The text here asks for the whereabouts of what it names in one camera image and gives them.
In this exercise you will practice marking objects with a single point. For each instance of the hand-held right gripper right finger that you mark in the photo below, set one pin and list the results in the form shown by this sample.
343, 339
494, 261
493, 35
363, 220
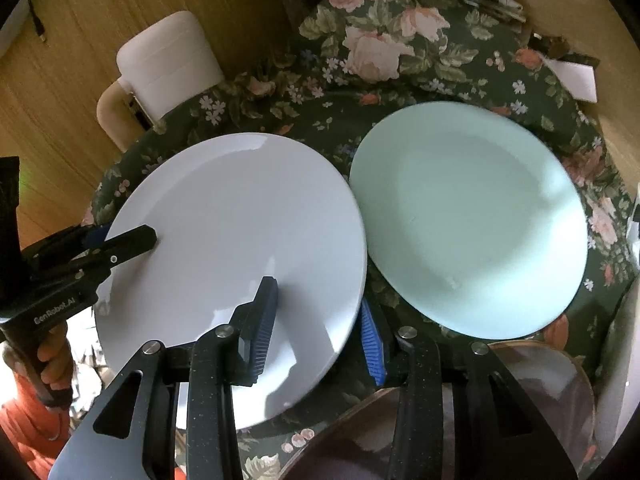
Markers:
372, 342

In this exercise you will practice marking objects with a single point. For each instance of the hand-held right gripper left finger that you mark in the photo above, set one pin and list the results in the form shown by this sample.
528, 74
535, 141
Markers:
264, 327

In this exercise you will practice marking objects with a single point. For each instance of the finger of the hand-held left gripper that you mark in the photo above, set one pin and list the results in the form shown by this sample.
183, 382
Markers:
132, 245
95, 235

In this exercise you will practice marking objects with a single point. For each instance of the white plate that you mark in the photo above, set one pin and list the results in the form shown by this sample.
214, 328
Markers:
240, 220

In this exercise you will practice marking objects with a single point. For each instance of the light green plate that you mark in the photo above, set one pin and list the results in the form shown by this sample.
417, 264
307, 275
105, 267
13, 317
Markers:
465, 220

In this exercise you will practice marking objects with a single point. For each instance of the person's left hand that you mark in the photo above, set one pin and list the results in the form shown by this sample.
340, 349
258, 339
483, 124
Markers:
55, 350

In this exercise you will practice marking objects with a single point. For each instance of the brown gold-rimmed plate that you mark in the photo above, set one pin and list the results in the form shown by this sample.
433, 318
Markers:
545, 385

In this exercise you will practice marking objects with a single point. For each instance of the dark floral tablecloth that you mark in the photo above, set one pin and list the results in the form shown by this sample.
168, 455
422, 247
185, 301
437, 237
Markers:
380, 60

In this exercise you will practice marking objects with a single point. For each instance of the small white paper note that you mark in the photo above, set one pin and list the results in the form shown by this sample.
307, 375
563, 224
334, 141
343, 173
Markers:
575, 80

